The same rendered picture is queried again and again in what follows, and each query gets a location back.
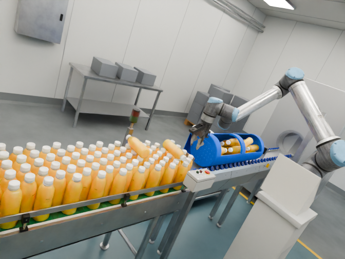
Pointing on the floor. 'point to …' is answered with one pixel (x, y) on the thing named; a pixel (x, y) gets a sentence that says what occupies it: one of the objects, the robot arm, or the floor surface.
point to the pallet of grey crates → (198, 102)
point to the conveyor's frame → (90, 227)
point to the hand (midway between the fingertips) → (193, 146)
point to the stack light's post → (127, 135)
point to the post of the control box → (178, 224)
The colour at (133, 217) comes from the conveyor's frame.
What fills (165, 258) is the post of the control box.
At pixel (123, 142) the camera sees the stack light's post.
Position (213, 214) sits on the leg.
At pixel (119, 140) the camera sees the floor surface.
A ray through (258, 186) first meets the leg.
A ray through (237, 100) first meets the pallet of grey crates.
